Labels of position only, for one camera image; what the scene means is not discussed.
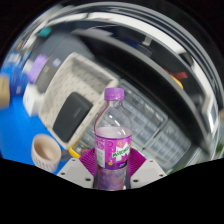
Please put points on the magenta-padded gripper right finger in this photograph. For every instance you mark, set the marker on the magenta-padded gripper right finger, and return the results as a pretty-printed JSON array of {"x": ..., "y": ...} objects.
[{"x": 150, "y": 171}]

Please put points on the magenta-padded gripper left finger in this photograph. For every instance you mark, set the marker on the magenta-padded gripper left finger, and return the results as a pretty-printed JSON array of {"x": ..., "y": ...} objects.
[{"x": 76, "y": 172}]

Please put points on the clear purple-capped drink bottle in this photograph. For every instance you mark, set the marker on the clear purple-capped drink bottle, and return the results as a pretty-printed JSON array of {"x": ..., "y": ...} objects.
[{"x": 112, "y": 146}]

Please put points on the yellow multimeter with red leads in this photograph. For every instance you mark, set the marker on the yellow multimeter with red leads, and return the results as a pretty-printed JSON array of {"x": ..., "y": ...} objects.
[{"x": 75, "y": 150}]

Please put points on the grey small-parts drawer cabinet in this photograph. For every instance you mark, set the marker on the grey small-parts drawer cabinet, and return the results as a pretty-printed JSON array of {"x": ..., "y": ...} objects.
[
  {"x": 143, "y": 113},
  {"x": 170, "y": 143}
]

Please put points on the beige cup with grey slots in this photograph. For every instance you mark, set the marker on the beige cup with grey slots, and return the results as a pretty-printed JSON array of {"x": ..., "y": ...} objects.
[{"x": 45, "y": 153}]

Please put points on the black rounded flat device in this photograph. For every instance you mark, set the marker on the black rounded flat device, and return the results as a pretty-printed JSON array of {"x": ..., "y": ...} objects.
[{"x": 71, "y": 116}]

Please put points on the beige dotted storage basket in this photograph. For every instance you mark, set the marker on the beige dotted storage basket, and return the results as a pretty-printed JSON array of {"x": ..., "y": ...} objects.
[{"x": 76, "y": 78}]

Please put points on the dark grey flat box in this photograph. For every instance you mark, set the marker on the dark grey flat box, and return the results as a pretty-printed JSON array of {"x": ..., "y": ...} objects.
[{"x": 48, "y": 75}]

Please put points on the black wall shelf unit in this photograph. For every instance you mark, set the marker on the black wall shelf unit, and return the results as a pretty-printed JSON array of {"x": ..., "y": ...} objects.
[{"x": 150, "y": 66}]

